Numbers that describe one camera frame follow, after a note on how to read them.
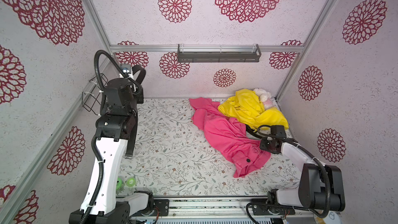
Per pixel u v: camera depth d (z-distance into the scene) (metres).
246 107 1.00
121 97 0.41
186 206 0.75
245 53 0.94
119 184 0.77
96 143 0.39
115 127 0.40
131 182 0.81
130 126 0.42
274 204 0.65
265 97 1.01
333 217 0.67
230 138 0.90
